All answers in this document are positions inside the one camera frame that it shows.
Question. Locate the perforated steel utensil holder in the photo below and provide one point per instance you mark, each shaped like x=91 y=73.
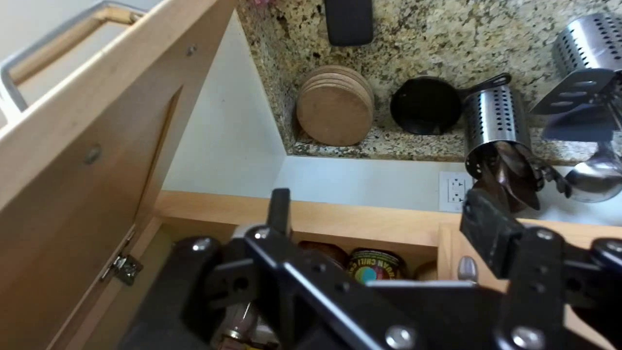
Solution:
x=593 y=40
x=496 y=120

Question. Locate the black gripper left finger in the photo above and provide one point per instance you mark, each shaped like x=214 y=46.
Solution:
x=258 y=293

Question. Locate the black slotted spatula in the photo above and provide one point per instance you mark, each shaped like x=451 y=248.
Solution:
x=575 y=91

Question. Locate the wooden cabinet door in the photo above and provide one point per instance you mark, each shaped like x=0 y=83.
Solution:
x=482 y=250
x=70 y=215

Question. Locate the stack of round wooden trivets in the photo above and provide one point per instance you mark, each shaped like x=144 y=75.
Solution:
x=334 y=108

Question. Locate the small black skillet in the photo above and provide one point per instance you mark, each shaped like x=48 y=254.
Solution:
x=426 y=106

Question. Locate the jar with dark lid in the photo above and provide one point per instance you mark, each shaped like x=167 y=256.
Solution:
x=321 y=254

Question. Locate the metal cabinet door hinge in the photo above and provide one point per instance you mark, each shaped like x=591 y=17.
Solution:
x=124 y=268

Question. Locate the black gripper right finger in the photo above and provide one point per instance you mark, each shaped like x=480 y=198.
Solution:
x=536 y=285

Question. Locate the silver ladle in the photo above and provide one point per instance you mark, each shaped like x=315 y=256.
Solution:
x=599 y=176

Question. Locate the jar with colourful lid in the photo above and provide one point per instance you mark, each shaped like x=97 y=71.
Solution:
x=375 y=266

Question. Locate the glass jar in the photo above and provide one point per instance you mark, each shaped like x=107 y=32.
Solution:
x=243 y=332

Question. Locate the black rectangular phone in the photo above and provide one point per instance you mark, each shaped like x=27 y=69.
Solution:
x=348 y=21

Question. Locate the dark brown wooden utensil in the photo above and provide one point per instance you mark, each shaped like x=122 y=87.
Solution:
x=511 y=178

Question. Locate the black plastic spatula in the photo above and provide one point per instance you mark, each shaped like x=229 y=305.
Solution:
x=583 y=124

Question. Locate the white wall outlet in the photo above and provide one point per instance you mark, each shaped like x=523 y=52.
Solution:
x=455 y=192

